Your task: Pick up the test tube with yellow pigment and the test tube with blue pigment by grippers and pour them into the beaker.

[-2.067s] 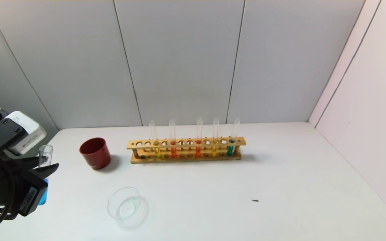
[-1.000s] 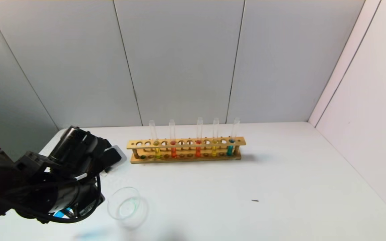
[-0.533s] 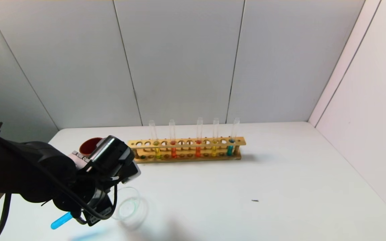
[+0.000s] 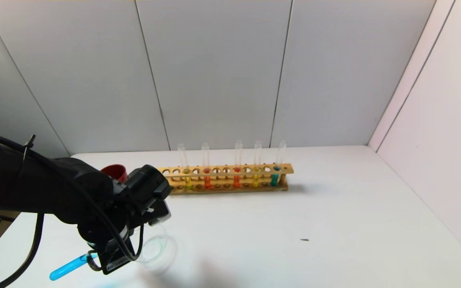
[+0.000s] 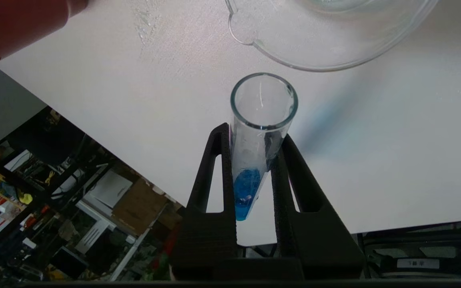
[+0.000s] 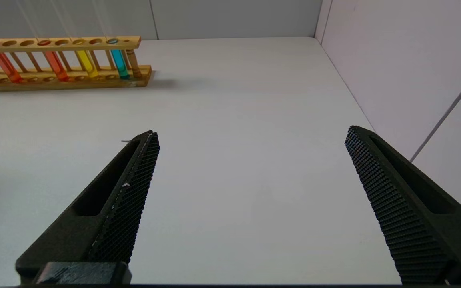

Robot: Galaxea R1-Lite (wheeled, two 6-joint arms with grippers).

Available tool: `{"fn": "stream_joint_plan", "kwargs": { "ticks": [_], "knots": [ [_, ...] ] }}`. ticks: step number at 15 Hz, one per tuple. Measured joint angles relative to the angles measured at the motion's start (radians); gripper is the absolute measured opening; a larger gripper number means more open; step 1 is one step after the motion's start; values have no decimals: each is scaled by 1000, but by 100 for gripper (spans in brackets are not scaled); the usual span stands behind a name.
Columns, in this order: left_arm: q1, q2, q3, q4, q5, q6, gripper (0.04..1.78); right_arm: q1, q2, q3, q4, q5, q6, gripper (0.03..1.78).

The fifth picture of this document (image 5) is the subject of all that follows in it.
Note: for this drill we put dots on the red plastic cup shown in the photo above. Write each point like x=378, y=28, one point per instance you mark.
x=18, y=24

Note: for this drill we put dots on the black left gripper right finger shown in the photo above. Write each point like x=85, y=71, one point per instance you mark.
x=314, y=244

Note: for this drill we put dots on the blue pigment test tube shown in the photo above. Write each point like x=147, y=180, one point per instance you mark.
x=248, y=188

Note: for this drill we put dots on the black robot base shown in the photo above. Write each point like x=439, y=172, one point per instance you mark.
x=422, y=244

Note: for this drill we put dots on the clear glass beaker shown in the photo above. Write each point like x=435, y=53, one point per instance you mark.
x=334, y=44

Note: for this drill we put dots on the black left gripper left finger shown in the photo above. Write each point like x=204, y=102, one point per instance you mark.
x=210, y=244

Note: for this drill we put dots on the brown cardboard box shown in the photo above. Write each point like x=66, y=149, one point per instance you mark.
x=138, y=208

